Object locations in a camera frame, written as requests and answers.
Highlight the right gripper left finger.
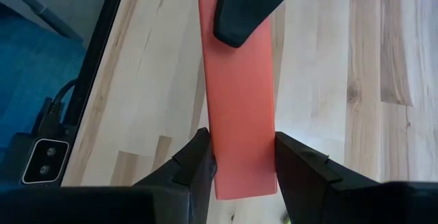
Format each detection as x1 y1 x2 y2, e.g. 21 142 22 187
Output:
133 127 218 224

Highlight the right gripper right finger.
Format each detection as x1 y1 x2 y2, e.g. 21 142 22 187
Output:
274 131 438 224

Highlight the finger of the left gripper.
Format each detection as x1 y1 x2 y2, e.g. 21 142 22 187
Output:
210 0 306 49

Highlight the coral bar block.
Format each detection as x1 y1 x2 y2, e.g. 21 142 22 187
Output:
198 0 279 201

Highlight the black table-level camera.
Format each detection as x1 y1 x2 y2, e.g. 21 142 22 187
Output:
6 131 71 187

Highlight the black aluminium table frame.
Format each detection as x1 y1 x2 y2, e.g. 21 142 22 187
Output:
60 0 129 186

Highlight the black camera cable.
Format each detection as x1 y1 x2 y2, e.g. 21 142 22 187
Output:
36 78 79 139

